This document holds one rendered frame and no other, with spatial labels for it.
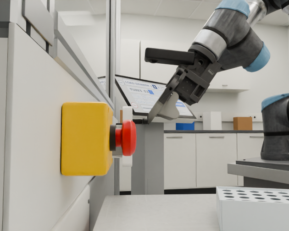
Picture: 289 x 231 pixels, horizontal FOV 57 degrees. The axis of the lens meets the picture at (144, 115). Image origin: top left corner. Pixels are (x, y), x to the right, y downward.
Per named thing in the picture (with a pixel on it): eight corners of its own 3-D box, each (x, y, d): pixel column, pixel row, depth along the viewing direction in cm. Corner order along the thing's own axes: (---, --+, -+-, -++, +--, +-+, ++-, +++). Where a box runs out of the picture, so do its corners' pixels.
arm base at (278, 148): (275, 155, 108) (273, 130, 109) (315, 156, 96) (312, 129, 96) (252, 159, 100) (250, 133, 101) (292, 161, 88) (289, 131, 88)
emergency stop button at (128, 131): (136, 154, 31) (136, 120, 31) (136, 157, 27) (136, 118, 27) (110, 154, 31) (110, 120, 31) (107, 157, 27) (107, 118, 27)
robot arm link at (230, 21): (260, 14, 64) (240, -12, 60) (235, 51, 63) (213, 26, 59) (237, 19, 71) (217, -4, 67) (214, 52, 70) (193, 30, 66)
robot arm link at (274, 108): (274, 131, 107) (270, 97, 108) (309, 129, 96) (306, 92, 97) (256, 132, 100) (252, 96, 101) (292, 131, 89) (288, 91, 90)
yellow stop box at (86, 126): (117, 166, 33) (117, 107, 33) (113, 176, 25) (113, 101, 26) (75, 167, 32) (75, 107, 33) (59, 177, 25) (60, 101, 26)
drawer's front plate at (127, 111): (131, 153, 76) (131, 115, 77) (132, 167, 47) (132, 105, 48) (125, 153, 76) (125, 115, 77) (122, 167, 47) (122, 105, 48)
